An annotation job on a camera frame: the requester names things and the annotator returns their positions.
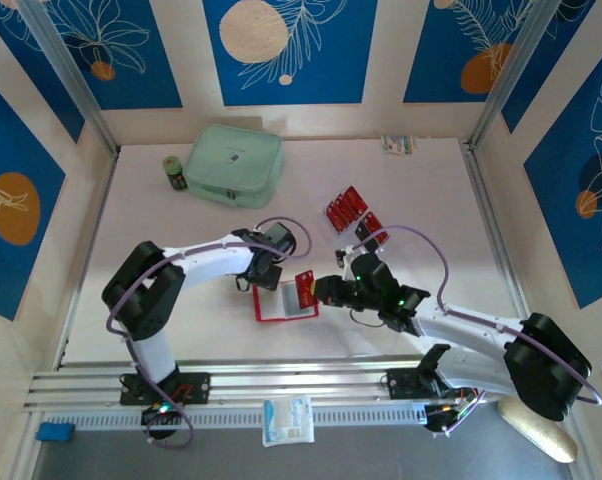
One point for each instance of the red card holder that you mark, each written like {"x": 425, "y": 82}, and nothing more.
{"x": 286, "y": 318}

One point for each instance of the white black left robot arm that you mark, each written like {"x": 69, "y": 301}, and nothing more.
{"x": 211, "y": 260}

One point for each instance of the black credit card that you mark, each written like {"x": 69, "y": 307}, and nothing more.
{"x": 362, "y": 231}

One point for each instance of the mint green zip pouch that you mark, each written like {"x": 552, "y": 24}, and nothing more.
{"x": 236, "y": 160}

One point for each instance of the black bottle green lid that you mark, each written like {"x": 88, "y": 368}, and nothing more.
{"x": 175, "y": 172}

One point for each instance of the black base connector block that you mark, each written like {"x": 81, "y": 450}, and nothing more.
{"x": 156, "y": 425}
{"x": 438, "y": 420}

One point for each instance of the white blue wipes packet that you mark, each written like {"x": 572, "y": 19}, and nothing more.
{"x": 286, "y": 420}

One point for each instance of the small printed packets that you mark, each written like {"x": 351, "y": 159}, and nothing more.
{"x": 396, "y": 145}

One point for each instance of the beige bread roll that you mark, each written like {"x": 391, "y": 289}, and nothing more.
{"x": 546, "y": 440}

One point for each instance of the blue sponge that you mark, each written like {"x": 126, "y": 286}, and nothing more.
{"x": 55, "y": 432}

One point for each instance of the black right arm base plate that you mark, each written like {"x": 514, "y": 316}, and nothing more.
{"x": 401, "y": 385}

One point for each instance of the aluminium mounting rail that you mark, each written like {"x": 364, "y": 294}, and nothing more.
{"x": 301, "y": 380}

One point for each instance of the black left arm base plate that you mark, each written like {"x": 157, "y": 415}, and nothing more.
{"x": 196, "y": 387}

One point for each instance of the aluminium table side rail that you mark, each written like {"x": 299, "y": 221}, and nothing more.
{"x": 95, "y": 235}
{"x": 492, "y": 235}

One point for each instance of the aluminium frame post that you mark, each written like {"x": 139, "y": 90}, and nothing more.
{"x": 66, "y": 70}
{"x": 511, "y": 65}

